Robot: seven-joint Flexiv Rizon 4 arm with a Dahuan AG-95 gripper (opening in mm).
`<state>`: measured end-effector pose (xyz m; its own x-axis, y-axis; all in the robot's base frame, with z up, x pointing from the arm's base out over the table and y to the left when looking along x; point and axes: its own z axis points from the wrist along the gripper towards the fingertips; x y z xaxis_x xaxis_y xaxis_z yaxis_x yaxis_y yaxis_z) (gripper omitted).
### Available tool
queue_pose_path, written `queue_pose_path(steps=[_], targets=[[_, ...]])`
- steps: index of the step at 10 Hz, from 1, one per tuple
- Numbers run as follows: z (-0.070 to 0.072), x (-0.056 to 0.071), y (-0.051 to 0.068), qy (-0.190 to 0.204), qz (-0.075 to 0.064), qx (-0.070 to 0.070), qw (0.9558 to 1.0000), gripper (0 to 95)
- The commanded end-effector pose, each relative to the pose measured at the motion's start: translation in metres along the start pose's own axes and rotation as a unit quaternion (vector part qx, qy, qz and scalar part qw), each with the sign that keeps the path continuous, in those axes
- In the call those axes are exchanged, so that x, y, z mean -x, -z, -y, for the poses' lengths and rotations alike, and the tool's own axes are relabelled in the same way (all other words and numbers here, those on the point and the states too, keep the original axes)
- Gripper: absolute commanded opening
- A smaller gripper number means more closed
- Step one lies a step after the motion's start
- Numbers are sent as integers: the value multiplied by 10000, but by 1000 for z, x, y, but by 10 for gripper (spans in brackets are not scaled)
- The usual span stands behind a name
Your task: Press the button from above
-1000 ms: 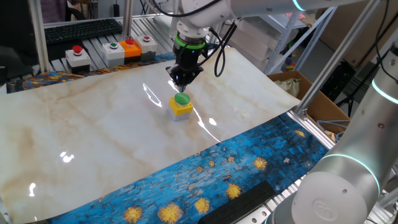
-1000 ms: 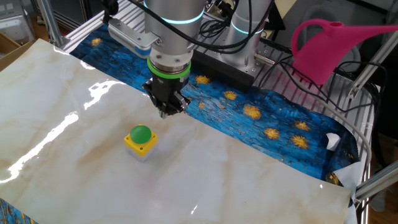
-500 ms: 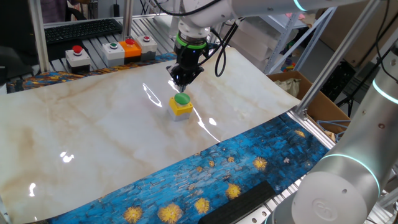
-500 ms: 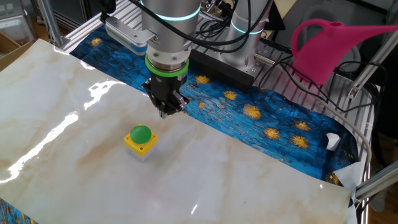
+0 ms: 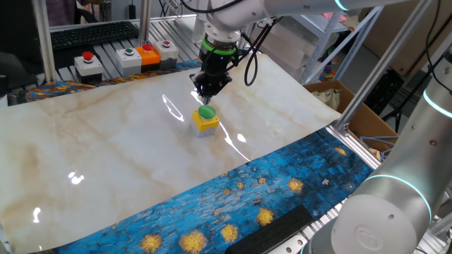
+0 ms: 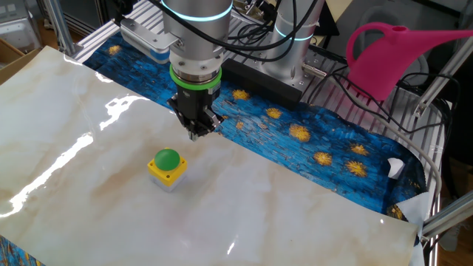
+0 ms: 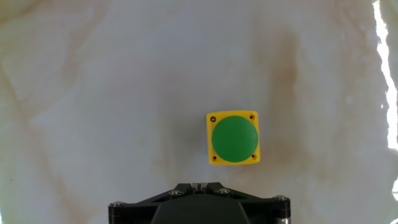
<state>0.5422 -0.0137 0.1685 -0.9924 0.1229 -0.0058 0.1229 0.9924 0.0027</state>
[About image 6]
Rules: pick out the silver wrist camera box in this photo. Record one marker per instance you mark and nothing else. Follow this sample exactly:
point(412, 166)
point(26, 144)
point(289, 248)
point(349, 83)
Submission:
point(144, 37)

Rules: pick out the blue starry painting cloth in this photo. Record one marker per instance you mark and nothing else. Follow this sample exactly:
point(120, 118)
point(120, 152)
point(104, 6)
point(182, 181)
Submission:
point(314, 133)

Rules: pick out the aluminium frame rail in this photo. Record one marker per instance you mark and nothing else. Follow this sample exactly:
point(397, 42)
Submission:
point(449, 218)

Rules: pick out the aluminium frame post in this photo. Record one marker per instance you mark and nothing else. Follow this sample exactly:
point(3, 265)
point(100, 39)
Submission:
point(59, 26)
point(439, 81)

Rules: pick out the black robot base pad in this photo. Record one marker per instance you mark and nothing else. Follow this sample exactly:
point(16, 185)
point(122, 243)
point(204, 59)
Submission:
point(266, 86)

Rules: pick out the pink plastic watering can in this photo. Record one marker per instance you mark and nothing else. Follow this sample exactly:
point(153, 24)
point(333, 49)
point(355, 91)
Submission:
point(380, 63)

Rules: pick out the grey metal case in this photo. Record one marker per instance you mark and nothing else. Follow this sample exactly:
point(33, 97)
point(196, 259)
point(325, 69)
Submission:
point(18, 26)

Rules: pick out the green button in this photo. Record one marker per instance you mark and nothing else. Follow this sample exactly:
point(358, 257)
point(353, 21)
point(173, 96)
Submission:
point(167, 159)

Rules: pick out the glossy marble pattern sheet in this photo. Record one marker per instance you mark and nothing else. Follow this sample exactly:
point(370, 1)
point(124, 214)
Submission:
point(258, 207)

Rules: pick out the open brown cardboard box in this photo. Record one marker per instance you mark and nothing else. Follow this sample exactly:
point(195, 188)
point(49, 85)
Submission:
point(15, 63)

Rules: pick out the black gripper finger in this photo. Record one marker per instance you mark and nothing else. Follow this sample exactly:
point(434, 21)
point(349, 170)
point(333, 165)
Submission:
point(210, 120)
point(176, 107)

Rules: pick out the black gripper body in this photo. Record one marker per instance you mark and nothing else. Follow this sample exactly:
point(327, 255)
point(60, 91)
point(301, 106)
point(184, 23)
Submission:
point(194, 103)

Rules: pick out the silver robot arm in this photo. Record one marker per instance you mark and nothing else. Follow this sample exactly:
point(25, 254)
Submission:
point(197, 33)

